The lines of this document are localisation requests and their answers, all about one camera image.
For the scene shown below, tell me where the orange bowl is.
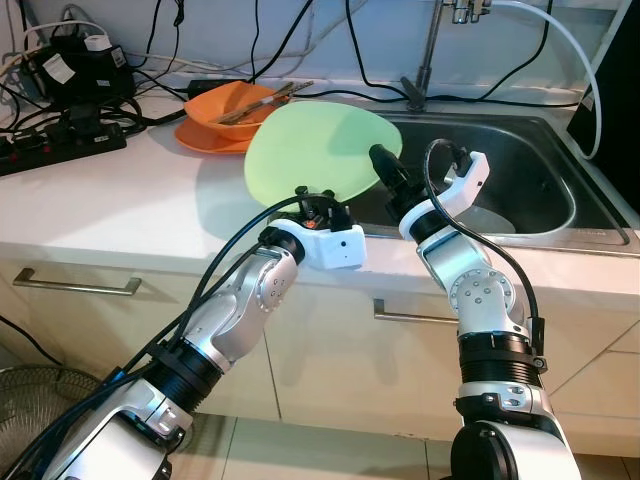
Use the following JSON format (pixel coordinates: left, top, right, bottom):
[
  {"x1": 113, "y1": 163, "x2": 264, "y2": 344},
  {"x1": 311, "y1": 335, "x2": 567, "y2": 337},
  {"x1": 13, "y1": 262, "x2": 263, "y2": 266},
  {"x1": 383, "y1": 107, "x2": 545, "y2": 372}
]
[{"x1": 185, "y1": 83, "x2": 292, "y2": 129}]

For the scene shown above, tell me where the stainless steel sink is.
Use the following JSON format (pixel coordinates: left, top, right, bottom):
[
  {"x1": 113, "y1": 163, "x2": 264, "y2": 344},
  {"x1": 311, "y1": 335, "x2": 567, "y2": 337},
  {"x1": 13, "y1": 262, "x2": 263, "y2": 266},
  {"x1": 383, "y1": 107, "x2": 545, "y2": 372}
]
[{"x1": 340, "y1": 110, "x2": 634, "y2": 250}]

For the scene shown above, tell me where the grey floor fan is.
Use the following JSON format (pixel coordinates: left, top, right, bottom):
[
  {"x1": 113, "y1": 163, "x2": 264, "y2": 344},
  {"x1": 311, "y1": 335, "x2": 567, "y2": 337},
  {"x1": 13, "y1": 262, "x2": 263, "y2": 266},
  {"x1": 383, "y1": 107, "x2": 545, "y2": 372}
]
[{"x1": 0, "y1": 364, "x2": 102, "y2": 473}]

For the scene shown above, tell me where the wooden chopstick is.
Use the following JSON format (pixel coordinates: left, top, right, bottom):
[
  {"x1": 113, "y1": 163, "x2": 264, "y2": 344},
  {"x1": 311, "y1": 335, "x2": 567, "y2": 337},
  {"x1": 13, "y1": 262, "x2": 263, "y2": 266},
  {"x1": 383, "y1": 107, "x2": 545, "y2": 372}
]
[
  {"x1": 215, "y1": 81, "x2": 314, "y2": 123},
  {"x1": 220, "y1": 86, "x2": 306, "y2": 127}
]

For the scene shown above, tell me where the metal faucet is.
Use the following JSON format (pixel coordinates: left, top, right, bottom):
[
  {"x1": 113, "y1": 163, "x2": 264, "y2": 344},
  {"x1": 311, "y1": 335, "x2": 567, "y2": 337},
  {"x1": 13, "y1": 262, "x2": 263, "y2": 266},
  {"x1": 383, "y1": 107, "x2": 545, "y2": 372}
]
[{"x1": 401, "y1": 0, "x2": 497, "y2": 112}]

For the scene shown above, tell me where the orange plate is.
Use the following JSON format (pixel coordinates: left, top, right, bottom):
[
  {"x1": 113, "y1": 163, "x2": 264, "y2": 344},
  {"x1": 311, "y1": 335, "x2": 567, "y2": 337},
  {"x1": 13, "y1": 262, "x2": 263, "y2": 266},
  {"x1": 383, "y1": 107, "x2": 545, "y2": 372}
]
[{"x1": 175, "y1": 118, "x2": 269, "y2": 155}]

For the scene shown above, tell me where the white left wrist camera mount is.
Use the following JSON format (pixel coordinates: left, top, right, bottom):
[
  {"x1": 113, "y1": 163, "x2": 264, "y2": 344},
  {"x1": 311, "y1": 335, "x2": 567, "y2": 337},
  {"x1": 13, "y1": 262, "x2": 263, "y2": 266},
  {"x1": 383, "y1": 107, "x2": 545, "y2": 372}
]
[{"x1": 270, "y1": 222, "x2": 368, "y2": 272}]

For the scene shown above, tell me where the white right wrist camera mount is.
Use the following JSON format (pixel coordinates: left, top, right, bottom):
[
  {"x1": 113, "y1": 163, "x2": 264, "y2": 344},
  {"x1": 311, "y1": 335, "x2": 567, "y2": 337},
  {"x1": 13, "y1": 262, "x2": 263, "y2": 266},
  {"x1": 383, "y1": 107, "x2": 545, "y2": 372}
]
[{"x1": 402, "y1": 152, "x2": 490, "y2": 242}]

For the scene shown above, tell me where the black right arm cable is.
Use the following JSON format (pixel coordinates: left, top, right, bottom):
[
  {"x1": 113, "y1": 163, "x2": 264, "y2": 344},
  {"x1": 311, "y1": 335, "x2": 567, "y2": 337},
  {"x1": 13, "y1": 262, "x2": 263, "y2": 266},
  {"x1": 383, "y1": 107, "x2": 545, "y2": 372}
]
[{"x1": 420, "y1": 138, "x2": 547, "y2": 373}]

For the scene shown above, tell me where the white kitchen base cabinet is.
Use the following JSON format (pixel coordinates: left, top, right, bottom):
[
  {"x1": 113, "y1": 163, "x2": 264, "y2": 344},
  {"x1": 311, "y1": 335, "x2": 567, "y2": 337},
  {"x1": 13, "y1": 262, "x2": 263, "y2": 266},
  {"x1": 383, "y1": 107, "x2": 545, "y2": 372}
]
[{"x1": 0, "y1": 260, "x2": 640, "y2": 462}]

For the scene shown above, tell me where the tall black appliance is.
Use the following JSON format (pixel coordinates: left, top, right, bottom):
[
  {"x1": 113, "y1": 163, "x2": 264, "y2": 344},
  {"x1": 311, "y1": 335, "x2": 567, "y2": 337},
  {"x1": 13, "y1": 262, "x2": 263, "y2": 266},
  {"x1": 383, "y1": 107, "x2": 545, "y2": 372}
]
[{"x1": 567, "y1": 0, "x2": 640, "y2": 213}]

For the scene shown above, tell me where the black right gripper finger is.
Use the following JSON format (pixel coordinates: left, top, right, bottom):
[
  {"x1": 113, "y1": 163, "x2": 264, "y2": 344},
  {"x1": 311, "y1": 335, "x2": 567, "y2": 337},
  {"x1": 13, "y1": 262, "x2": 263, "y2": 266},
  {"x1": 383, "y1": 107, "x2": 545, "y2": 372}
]
[{"x1": 368, "y1": 143, "x2": 411, "y2": 200}]

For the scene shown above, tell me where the black power supply box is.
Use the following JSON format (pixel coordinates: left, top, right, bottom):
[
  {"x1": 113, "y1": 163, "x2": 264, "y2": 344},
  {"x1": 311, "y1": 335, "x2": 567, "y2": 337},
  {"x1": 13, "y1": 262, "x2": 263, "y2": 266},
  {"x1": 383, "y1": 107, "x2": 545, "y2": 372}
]
[{"x1": 20, "y1": 34, "x2": 137, "y2": 107}]

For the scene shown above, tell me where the light green plate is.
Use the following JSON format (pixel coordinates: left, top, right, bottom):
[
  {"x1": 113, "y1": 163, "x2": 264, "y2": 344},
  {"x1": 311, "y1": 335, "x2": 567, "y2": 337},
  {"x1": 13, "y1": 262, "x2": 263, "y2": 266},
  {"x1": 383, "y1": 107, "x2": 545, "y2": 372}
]
[{"x1": 245, "y1": 100, "x2": 405, "y2": 202}]

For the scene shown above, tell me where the white water hose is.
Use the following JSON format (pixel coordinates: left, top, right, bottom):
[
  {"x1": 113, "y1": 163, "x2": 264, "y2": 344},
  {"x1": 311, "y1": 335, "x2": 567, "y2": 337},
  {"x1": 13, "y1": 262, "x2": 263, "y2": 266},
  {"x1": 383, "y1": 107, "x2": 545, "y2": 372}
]
[{"x1": 489, "y1": 0, "x2": 605, "y2": 160}]

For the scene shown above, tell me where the long metal drawer handle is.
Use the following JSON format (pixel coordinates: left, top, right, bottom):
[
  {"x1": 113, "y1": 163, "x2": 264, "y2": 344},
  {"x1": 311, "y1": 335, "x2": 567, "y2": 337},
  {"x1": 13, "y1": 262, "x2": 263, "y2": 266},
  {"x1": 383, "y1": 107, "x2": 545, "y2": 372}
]
[{"x1": 12, "y1": 267, "x2": 142, "y2": 298}]

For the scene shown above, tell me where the white bowl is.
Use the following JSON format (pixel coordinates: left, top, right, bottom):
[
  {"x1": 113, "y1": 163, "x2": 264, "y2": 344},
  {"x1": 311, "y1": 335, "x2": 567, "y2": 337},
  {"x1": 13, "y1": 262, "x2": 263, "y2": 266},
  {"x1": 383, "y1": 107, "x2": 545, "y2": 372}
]
[{"x1": 455, "y1": 204, "x2": 517, "y2": 237}]

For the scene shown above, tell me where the small black flat adapter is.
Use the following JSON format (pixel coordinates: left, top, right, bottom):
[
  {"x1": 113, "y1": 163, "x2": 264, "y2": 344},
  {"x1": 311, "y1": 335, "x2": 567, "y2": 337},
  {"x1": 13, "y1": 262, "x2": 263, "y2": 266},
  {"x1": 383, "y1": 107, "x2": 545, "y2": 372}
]
[{"x1": 187, "y1": 79, "x2": 234, "y2": 96}]

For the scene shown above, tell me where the black power strip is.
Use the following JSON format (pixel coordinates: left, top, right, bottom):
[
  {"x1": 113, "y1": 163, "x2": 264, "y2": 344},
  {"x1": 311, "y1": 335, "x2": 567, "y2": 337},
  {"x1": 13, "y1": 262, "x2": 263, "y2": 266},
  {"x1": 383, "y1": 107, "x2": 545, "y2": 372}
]
[{"x1": 0, "y1": 128, "x2": 129, "y2": 178}]

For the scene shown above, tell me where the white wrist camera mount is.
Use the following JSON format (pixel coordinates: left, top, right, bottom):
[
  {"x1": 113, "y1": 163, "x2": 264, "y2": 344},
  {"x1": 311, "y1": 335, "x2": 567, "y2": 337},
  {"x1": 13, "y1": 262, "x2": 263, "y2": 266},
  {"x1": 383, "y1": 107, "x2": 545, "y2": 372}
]
[
  {"x1": 270, "y1": 222, "x2": 368, "y2": 272},
  {"x1": 402, "y1": 152, "x2": 490, "y2": 242}
]

